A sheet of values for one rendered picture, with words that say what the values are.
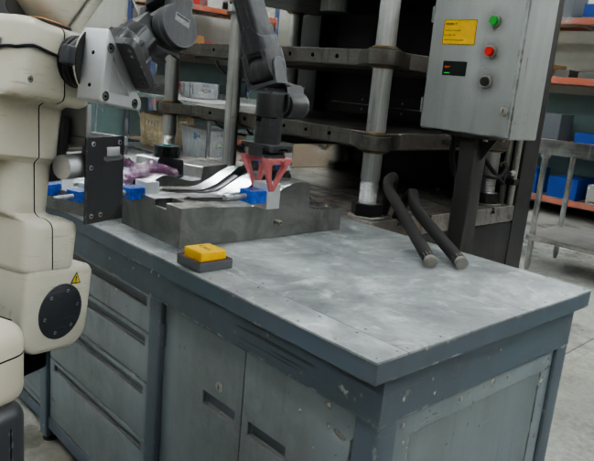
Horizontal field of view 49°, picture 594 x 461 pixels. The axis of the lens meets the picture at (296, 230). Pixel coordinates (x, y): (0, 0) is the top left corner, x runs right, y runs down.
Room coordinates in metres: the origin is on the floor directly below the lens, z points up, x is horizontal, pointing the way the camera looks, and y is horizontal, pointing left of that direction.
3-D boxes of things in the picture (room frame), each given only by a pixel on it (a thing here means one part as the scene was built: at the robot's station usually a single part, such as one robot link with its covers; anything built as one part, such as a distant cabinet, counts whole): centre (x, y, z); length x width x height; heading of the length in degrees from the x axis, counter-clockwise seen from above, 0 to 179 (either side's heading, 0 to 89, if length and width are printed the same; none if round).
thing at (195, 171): (1.83, 0.46, 0.86); 0.50 x 0.26 x 0.11; 151
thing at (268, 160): (1.37, 0.07, 0.99); 0.07 x 0.07 x 0.09; 44
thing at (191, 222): (1.62, 0.16, 0.87); 0.50 x 0.26 x 0.14; 133
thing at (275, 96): (1.38, 0.08, 1.12); 0.07 x 0.06 x 0.07; 142
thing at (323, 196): (2.66, -0.07, 0.76); 1.30 x 0.84 x 0.07; 43
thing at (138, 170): (1.82, 0.46, 0.90); 0.26 x 0.18 x 0.08; 151
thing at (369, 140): (2.65, -0.09, 0.96); 1.29 x 0.83 x 0.18; 43
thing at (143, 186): (1.48, 0.40, 0.89); 0.13 x 0.05 x 0.05; 133
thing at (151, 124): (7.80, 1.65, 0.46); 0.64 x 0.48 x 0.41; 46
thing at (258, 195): (1.35, 0.11, 0.93); 0.13 x 0.05 x 0.05; 134
